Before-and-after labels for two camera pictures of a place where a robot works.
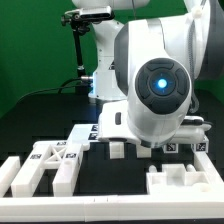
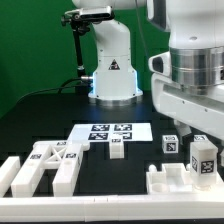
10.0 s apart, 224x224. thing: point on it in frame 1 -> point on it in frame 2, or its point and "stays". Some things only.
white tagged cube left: [171, 148] stays
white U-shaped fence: [115, 207] stays
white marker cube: [143, 151] -> [203, 164]
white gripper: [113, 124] -> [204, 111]
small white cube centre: [116, 150] stays
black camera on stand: [90, 14] stays
